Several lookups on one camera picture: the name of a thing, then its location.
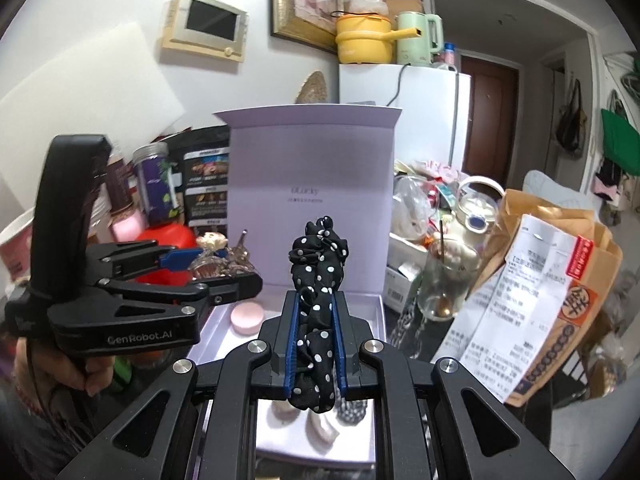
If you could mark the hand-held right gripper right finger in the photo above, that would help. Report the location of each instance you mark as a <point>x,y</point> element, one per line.
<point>341,340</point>

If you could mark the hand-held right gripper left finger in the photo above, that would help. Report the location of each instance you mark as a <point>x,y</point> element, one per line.
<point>291,340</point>

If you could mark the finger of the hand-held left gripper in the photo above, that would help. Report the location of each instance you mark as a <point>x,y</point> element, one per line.
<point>179,258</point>
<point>235,287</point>

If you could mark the gold flower hair clip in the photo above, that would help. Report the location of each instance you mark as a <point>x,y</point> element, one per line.
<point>220,260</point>

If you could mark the pink round compact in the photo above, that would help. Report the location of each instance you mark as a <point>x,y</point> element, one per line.
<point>246,318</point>

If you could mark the black polka dot scrunchie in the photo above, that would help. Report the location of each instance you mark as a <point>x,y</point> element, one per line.
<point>320,260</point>

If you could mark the translucent wavy hair claw clip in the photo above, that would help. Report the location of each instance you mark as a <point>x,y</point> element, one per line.
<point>322,427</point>

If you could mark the lavender gift box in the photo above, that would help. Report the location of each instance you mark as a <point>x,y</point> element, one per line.
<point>310,170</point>

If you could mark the person's left forearm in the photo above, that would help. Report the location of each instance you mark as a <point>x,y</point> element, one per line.
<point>35,430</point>

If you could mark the person's left hand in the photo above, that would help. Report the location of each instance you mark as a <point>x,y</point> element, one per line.
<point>85,372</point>

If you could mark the red plastic jar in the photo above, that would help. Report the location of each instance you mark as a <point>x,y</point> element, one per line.
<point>165,237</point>

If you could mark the white pink paper cup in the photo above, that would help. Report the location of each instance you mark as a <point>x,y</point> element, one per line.
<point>15,250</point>

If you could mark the pink round container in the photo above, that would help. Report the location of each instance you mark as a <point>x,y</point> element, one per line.
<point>125,227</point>

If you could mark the clear jar with brown label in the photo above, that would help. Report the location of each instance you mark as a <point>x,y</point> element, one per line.
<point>117,185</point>

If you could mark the clear jar with purple label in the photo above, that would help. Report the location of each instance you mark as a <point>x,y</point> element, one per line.
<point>155,185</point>

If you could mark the black printed food pouch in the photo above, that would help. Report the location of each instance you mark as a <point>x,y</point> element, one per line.
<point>205,180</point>

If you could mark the small white carton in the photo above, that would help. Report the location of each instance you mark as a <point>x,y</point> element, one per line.
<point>405,260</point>

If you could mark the clear glass cup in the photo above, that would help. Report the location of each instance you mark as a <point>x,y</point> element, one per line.
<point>442,280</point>

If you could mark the white foam board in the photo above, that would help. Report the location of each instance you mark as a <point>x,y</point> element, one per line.
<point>85,95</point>

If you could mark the clear plastic bag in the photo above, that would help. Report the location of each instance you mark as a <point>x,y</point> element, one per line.
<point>412,202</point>

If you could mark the long white receipt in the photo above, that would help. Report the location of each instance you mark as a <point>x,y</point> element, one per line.
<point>510,320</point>

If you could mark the cream water bottle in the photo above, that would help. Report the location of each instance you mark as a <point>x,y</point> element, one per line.
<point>475,220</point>

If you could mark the woven straw hat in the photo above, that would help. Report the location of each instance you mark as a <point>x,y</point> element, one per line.
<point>312,89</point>

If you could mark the brown paper bag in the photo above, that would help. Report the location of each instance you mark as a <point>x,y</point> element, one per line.
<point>565,290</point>

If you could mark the white fridge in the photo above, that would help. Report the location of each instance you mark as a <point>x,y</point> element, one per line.
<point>400,110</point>

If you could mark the brown wooden door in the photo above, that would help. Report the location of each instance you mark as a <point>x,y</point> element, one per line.
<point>487,115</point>

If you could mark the yellow cooking pot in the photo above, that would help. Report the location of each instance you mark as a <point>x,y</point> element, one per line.
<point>362,40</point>

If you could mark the gold framed picture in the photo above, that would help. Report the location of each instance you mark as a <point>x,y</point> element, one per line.
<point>305,2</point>

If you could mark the light green electric kettle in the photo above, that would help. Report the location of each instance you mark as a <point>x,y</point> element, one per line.
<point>417,37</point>

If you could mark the black hanging handbag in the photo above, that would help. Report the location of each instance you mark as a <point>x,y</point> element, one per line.
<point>572,120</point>

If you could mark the green tote bag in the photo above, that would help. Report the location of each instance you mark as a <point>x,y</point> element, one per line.
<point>620,145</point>

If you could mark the beige wall intercom panel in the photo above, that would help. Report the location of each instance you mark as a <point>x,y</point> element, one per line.
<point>205,22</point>

